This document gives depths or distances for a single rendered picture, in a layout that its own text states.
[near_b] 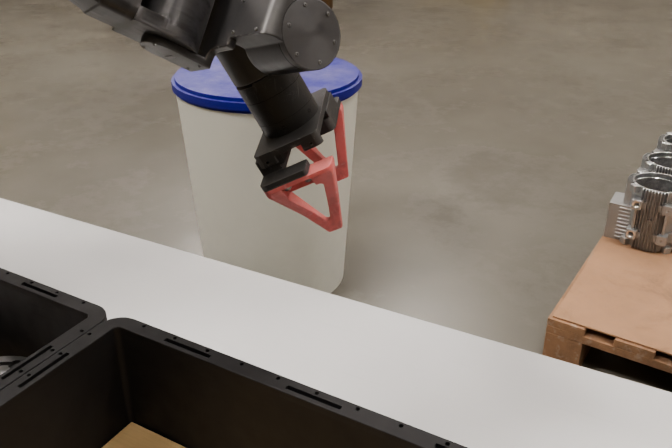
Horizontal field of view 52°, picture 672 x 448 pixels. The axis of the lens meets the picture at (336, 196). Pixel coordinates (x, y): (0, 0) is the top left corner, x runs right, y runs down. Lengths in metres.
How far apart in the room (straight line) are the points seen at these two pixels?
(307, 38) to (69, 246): 0.78
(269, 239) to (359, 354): 1.22
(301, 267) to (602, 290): 0.90
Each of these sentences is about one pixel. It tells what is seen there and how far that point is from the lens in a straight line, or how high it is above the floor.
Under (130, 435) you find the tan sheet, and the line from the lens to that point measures 0.65.
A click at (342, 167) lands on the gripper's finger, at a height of 0.99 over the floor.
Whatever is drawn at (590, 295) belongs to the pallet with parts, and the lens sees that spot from 2.16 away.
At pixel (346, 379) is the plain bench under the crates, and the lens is 0.89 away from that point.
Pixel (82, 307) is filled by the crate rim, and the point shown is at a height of 0.93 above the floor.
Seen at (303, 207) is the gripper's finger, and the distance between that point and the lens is 0.63.
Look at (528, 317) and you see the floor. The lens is 2.30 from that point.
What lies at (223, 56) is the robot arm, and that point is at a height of 1.12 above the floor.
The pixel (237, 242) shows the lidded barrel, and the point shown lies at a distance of 2.15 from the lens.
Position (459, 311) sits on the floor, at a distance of 2.28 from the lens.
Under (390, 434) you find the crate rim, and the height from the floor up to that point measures 0.93.
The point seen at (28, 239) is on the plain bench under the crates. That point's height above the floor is 0.70.
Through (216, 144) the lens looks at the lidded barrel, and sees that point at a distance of 2.01.
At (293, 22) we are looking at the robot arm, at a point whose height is 1.16.
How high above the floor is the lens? 1.27
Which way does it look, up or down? 25 degrees down
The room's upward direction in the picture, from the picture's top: straight up
